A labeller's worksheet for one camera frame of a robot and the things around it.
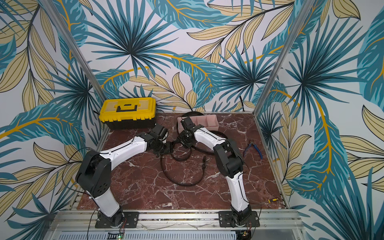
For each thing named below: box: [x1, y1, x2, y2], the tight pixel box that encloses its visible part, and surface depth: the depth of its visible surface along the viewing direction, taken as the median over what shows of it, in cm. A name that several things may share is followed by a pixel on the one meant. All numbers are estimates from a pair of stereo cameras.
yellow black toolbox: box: [99, 97, 157, 130], surface depth 100 cm
